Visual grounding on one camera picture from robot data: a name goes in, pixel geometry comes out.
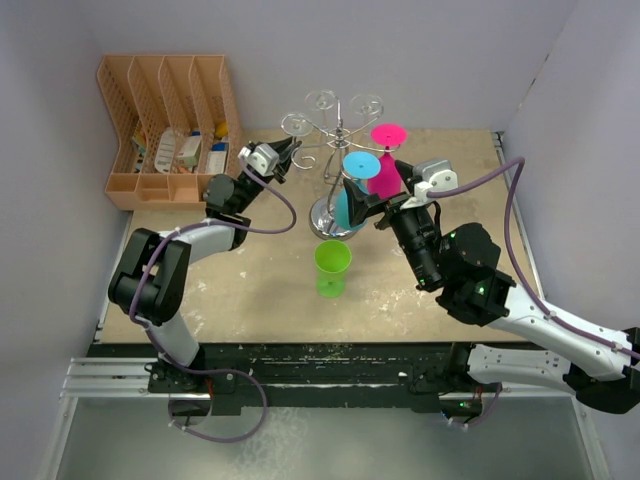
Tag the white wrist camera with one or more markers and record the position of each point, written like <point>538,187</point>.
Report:
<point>438,176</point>
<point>261,157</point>

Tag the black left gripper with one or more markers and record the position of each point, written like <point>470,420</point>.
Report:
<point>284,152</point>

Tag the white oval label card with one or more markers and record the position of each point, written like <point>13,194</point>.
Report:
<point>166,150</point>

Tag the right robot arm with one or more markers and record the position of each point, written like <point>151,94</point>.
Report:
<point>598,365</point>

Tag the tall clear flute glass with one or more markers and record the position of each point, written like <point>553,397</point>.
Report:
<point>296,125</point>

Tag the pink plastic goblet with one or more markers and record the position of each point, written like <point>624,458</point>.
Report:
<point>387,182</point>

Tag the blue plastic goblet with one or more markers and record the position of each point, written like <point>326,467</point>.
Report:
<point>358,166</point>

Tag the green plastic goblet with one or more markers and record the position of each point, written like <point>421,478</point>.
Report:
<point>332,259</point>

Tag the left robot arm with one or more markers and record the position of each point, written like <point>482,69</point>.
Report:
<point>149,281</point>

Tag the clear wine glass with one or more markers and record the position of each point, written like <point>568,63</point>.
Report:
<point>369,107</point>
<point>327,105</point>

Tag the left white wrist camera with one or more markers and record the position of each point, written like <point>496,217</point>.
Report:
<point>261,157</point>

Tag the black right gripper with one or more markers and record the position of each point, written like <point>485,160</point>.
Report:
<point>362,206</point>

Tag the yellow small bottle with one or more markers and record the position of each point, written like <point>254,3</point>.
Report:
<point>221,130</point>

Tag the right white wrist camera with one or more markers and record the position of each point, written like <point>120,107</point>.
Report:
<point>438,176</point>

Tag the chrome wine glass rack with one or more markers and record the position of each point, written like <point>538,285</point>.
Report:
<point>328,156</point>

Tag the peach plastic file organizer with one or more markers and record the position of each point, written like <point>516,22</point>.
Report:
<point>189,93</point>

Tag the white green small box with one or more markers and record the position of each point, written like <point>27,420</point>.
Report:
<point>188,154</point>

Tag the white blue small box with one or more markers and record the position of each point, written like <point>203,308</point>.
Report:
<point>217,158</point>

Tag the colourful booklet in organizer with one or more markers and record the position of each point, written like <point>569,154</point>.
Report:
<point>139,142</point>

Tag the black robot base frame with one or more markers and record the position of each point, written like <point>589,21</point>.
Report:
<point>424,377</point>

